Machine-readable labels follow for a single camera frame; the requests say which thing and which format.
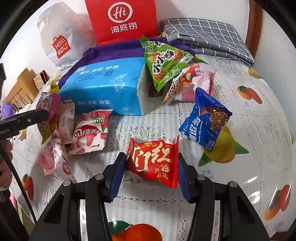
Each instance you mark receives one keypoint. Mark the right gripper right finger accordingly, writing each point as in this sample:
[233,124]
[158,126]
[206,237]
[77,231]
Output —
[187,176]

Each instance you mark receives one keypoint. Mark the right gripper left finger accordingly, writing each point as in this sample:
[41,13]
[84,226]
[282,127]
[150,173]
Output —
[113,177]

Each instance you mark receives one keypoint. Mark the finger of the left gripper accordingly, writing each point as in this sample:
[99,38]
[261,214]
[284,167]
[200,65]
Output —
[10,127]

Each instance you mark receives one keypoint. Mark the red snack packet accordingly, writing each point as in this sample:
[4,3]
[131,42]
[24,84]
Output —
[155,161]

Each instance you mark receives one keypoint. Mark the yellow snack packet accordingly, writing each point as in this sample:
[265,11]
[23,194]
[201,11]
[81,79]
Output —
[49,125]

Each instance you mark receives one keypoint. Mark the white lychee jelly packet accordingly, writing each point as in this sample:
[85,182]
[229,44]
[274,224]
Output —
[91,132]

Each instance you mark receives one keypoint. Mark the pink magenta snack packet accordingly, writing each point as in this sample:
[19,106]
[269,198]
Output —
[49,102]

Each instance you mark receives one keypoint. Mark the blue chocolate cookie packet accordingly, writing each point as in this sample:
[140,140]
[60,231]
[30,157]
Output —
[206,120]

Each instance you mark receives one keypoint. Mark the pink bear Lotso candy packet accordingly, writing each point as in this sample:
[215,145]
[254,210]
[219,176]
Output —
[53,159]

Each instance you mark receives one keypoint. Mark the pink panda snack packet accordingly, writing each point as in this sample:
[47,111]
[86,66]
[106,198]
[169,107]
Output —
[183,86]

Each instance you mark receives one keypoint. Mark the green chicken snack packet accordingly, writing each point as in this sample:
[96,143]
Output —
[163,61]

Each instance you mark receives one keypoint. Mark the person left hand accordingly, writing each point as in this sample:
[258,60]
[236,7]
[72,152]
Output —
[6,175]

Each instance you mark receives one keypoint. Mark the patterned brown box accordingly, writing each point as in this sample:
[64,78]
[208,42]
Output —
[40,80]

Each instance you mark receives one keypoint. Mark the fruit print tablecloth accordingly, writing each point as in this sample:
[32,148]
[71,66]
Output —
[246,184]

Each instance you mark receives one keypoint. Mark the blue tissue pack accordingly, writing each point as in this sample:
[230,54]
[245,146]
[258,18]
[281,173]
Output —
[119,84]

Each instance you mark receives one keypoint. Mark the white Miniso plastic bag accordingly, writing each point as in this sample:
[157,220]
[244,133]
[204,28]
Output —
[65,35]

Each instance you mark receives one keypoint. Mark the purple towel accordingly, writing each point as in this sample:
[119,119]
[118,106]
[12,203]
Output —
[126,49]

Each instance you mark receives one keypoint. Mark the grey checked folded cloth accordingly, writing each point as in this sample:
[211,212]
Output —
[209,37]

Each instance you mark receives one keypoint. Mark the red Haidilao paper bag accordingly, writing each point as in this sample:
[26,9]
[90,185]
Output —
[117,21]

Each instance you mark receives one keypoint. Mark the brown wooden door frame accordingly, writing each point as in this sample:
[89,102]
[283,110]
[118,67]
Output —
[254,27]

